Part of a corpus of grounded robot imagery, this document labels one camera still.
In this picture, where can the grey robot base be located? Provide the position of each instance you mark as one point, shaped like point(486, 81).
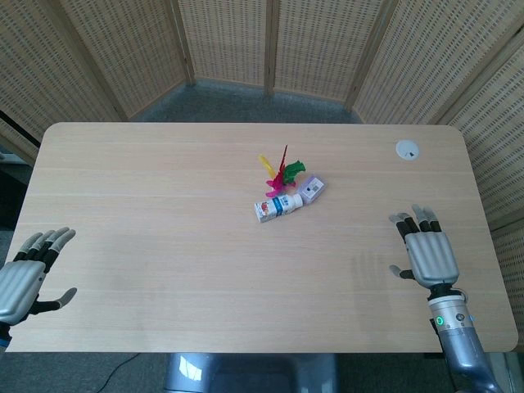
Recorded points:
point(249, 373)

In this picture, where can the woven bamboo folding screen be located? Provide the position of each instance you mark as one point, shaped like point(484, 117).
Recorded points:
point(262, 49)

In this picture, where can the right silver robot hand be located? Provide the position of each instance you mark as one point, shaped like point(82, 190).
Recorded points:
point(430, 256)

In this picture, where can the white milk bottle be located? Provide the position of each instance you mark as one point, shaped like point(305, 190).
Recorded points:
point(276, 208)

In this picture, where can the colourful feather shuttlecock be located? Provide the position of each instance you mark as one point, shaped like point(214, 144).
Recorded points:
point(281, 172)

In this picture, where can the transparent box with purple contents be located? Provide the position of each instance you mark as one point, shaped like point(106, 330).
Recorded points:
point(312, 188)

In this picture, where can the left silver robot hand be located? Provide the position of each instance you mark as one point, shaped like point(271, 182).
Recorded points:
point(18, 280)

